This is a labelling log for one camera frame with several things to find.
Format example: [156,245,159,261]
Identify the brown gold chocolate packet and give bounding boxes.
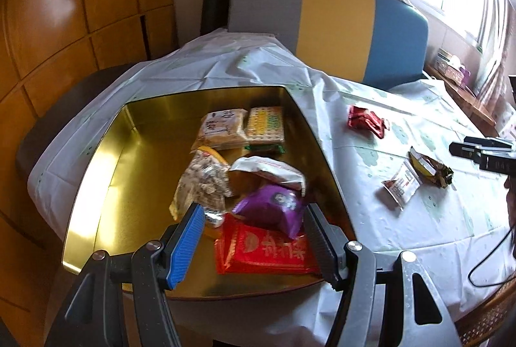
[408,146,454,188]

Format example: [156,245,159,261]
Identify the white red snack packet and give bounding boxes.
[382,160,422,210]

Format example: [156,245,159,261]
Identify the dark red candy packets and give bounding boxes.
[347,105,389,139]

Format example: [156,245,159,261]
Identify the nut bar orange packet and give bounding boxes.
[169,146,233,228]

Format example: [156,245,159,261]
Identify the white grey snack packet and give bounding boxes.
[229,156,307,196]

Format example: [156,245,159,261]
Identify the wooden side table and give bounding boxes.
[424,64,496,128]

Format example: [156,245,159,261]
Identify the tissue box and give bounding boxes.
[433,48,471,89]

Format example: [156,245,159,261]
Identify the light cloud-print tablecloth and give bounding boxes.
[28,29,515,346]

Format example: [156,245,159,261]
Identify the gold tin box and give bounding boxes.
[62,86,354,274]

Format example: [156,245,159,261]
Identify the large red snack bag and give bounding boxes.
[214,215,320,275]

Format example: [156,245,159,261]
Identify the purple snack packet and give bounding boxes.
[232,185,304,240]

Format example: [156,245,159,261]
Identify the grey yellow blue chair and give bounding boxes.
[227,0,429,91]

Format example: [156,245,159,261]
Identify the beige cracker packet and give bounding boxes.
[191,109,247,151]

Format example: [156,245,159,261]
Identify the green yellow biscuit packet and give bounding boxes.
[245,106,285,154]

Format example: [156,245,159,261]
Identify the wooden cabinet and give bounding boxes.
[1,0,178,346]

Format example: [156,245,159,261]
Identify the black cable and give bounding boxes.
[467,223,516,289]

